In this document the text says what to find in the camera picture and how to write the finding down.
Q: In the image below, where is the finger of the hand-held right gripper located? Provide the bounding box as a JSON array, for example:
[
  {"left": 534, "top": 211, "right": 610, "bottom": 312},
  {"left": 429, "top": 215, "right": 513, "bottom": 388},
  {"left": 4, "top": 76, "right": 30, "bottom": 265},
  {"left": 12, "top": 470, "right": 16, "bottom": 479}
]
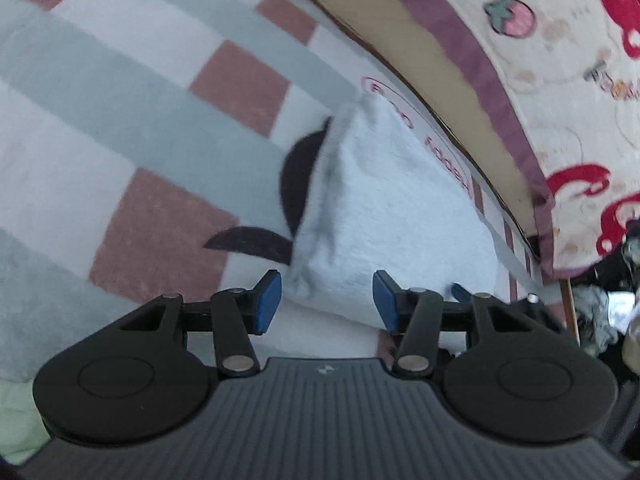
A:
[{"left": 450, "top": 282, "right": 568, "bottom": 335}]

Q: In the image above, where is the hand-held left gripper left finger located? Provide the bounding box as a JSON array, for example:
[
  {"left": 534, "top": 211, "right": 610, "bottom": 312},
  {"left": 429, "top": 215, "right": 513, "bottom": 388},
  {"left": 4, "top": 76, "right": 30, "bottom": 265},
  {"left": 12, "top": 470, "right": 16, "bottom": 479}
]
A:
[{"left": 120, "top": 269, "right": 283, "bottom": 378}]

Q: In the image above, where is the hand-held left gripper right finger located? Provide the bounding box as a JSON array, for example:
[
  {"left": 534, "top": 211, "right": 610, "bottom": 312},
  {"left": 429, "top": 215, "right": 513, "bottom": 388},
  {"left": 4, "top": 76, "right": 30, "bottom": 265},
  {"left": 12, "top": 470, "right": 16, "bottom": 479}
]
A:
[{"left": 372, "top": 269, "right": 546, "bottom": 378}]

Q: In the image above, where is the light grey shirt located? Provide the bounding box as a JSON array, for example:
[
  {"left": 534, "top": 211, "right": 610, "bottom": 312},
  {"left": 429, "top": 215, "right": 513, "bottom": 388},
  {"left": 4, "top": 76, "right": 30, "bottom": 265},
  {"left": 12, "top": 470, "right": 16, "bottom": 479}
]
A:
[{"left": 289, "top": 92, "right": 501, "bottom": 333}]

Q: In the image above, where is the wooden stick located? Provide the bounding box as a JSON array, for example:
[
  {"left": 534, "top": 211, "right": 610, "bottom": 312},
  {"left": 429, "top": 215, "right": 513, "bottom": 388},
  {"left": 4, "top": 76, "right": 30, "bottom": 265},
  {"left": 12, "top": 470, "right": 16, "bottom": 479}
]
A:
[{"left": 560, "top": 277, "right": 583, "bottom": 348}]

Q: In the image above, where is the grey crumpled cloth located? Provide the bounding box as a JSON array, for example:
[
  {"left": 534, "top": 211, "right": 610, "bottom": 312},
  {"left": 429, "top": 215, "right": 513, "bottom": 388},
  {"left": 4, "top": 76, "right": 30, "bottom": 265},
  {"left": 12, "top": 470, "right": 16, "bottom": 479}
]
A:
[{"left": 570, "top": 285, "right": 626, "bottom": 356}]

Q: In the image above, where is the dark cloth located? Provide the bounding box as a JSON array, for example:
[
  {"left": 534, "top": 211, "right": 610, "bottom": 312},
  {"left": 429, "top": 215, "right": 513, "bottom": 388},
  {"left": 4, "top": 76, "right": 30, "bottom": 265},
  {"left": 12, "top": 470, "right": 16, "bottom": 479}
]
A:
[{"left": 567, "top": 230, "right": 640, "bottom": 291}]

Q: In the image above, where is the bear print quilt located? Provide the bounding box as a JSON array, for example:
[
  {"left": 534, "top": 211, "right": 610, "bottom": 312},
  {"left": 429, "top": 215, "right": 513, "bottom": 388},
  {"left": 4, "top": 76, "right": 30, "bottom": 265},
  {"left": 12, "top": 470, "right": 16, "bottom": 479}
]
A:
[{"left": 355, "top": 0, "right": 640, "bottom": 281}]

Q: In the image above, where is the beige mattress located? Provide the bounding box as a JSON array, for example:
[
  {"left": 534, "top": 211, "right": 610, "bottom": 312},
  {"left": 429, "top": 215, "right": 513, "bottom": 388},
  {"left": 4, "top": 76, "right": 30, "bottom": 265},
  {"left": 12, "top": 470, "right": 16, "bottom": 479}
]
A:
[{"left": 260, "top": 0, "right": 546, "bottom": 241}]

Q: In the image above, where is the checkered blanket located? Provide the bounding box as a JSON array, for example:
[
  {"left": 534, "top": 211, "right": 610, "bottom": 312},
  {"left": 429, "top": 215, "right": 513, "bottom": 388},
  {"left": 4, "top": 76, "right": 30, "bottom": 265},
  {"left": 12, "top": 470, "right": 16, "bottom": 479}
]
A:
[{"left": 0, "top": 0, "right": 561, "bottom": 386}]

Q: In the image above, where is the light green cloth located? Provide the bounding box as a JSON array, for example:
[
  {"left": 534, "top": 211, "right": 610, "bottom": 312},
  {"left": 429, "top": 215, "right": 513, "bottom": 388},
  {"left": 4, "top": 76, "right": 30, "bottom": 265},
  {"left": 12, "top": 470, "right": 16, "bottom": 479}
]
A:
[{"left": 0, "top": 377, "right": 51, "bottom": 466}]

